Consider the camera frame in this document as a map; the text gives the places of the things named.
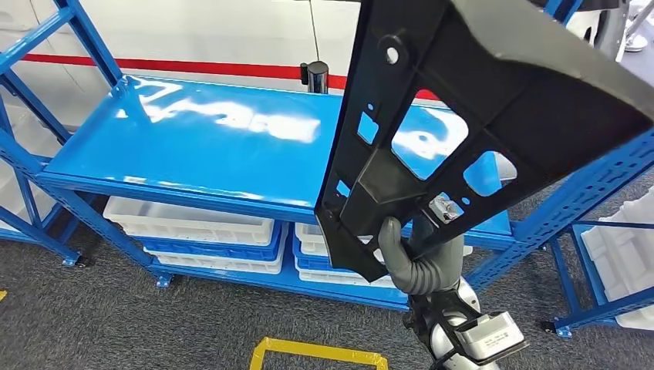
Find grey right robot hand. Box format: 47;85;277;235
378;193;467;298

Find black plastic frame part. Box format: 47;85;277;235
313;0;654;284

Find blue metal shelf rack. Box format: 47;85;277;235
0;0;584;314
462;131;654;339

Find yellow floor tape square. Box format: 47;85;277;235
248;336;389;370

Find red barrier belt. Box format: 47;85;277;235
20;52;303;81
327;73;441;102

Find white chair base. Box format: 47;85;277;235
622;0;651;53

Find white vehicle body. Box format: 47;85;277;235
0;0;632;226

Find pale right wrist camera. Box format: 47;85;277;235
452;311;528;362

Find black stanchion post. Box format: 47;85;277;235
299;60;331;95

